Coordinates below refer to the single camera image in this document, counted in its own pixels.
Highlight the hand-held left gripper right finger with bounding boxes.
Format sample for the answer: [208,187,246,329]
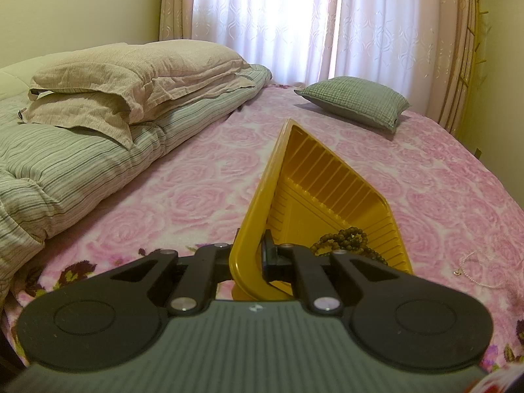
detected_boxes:
[262,229,394,315]

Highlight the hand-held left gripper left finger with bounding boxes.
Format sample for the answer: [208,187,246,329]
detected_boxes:
[104,242,236,316]

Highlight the dark wooden bead necklace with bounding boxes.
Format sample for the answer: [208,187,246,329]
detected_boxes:
[310,227,389,265]

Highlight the yellow plastic tray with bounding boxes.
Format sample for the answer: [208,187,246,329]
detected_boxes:
[228,118,414,301]

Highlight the pink rose print blanket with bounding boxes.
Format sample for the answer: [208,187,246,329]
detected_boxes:
[4,83,524,373]

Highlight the striped grey duvet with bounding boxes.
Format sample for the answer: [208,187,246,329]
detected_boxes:
[0,64,273,309]

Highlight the green checked cushion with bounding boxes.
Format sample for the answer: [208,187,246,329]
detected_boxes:
[294,76,411,134]

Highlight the large beige pillow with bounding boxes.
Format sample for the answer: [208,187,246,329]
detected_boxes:
[28,40,256,125]

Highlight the small beige pillow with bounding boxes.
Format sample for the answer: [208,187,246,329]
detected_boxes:
[20,92,134,149]

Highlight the white sheer curtain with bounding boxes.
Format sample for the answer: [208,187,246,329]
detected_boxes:
[192,0,445,91]

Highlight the beige curtain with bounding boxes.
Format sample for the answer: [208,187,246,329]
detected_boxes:
[159,0,199,42]
[426,0,481,136]

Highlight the cream quilted bedding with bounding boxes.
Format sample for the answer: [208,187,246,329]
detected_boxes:
[0,54,56,101]

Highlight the white pearl bracelet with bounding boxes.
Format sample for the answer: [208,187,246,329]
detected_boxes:
[456,249,510,290]

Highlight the wooden wall coat rack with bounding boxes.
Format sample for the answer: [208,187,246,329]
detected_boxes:
[467,0,492,91]

